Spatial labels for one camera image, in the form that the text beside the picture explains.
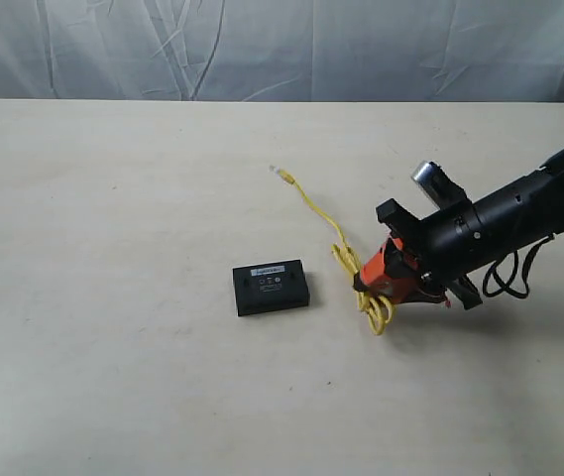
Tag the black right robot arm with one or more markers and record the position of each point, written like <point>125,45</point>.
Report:
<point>470,249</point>

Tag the small black electronic box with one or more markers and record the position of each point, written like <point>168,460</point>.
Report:
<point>270,287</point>

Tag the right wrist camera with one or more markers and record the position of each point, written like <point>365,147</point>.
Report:
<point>437,186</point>

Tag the white backdrop curtain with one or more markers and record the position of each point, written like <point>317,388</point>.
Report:
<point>283,50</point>

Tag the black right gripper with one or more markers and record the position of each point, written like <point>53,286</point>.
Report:
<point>400,270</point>

